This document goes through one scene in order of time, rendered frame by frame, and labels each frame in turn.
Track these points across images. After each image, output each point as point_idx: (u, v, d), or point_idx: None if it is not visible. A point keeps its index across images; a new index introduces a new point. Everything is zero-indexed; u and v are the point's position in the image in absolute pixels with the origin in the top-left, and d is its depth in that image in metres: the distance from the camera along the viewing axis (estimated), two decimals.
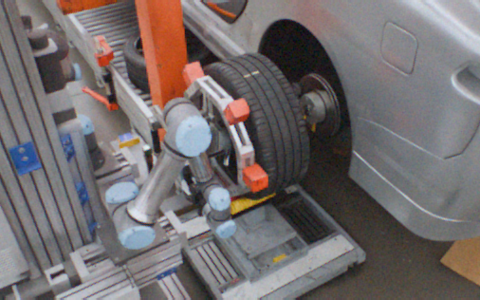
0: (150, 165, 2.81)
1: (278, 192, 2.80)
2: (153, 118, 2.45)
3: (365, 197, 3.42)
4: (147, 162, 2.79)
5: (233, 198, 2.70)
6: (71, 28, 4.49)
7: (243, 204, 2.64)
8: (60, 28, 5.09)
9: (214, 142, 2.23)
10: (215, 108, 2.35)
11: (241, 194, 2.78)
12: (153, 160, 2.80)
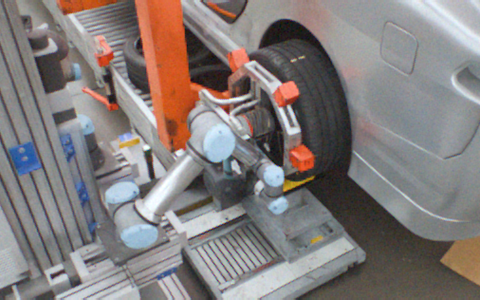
0: (150, 165, 2.81)
1: (316, 175, 2.89)
2: (200, 102, 2.54)
3: (365, 197, 3.42)
4: (147, 162, 2.79)
5: None
6: (71, 28, 4.49)
7: (285, 186, 2.73)
8: (60, 28, 5.09)
9: (265, 123, 2.32)
10: (263, 91, 2.45)
11: None
12: (153, 160, 2.80)
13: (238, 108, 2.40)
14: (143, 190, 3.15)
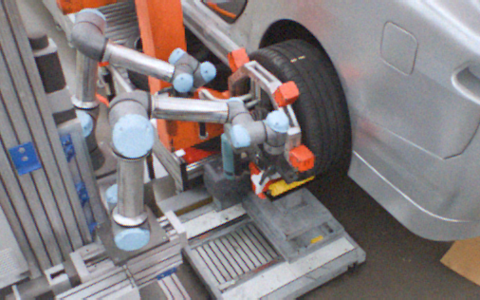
0: (150, 165, 2.81)
1: (316, 175, 2.89)
2: None
3: (365, 197, 3.42)
4: (147, 162, 2.79)
5: (274, 181, 2.80)
6: (71, 28, 4.49)
7: (285, 186, 2.73)
8: (60, 28, 5.09)
9: None
10: (263, 91, 2.45)
11: (280, 177, 2.88)
12: (153, 160, 2.80)
13: None
14: (143, 190, 3.15)
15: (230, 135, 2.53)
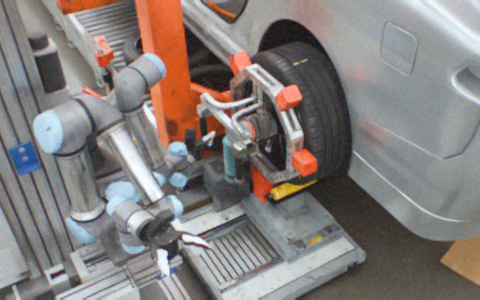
0: None
1: (318, 178, 2.87)
2: (202, 105, 2.52)
3: (365, 197, 3.42)
4: None
5: (276, 185, 2.78)
6: (71, 28, 4.49)
7: (286, 190, 2.71)
8: (60, 28, 5.09)
9: (267, 127, 2.30)
10: (265, 95, 2.43)
11: (282, 180, 2.86)
12: None
13: (240, 112, 2.38)
14: None
15: (231, 139, 2.50)
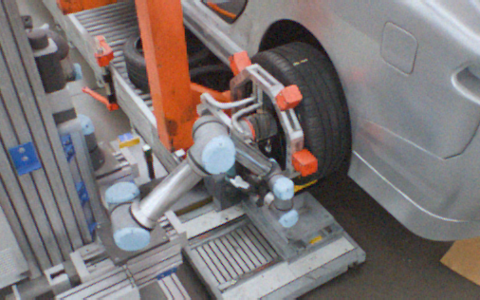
0: (150, 165, 2.81)
1: (318, 178, 2.87)
2: (202, 105, 2.52)
3: (365, 197, 3.42)
4: (147, 162, 2.79)
5: None
6: (71, 28, 4.49)
7: None
8: (60, 28, 5.09)
9: (267, 127, 2.30)
10: (265, 95, 2.43)
11: None
12: (153, 160, 2.80)
13: (240, 112, 2.38)
14: (143, 190, 3.15)
15: None
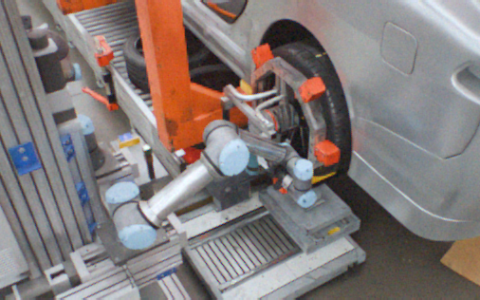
0: (150, 165, 2.81)
1: (337, 171, 2.92)
2: (225, 98, 2.57)
3: (365, 197, 3.42)
4: (147, 162, 2.79)
5: None
6: (71, 28, 4.49)
7: None
8: (60, 28, 5.09)
9: (290, 119, 2.35)
10: (287, 87, 2.48)
11: None
12: (153, 160, 2.80)
13: (264, 103, 2.43)
14: (143, 190, 3.15)
15: (254, 130, 2.55)
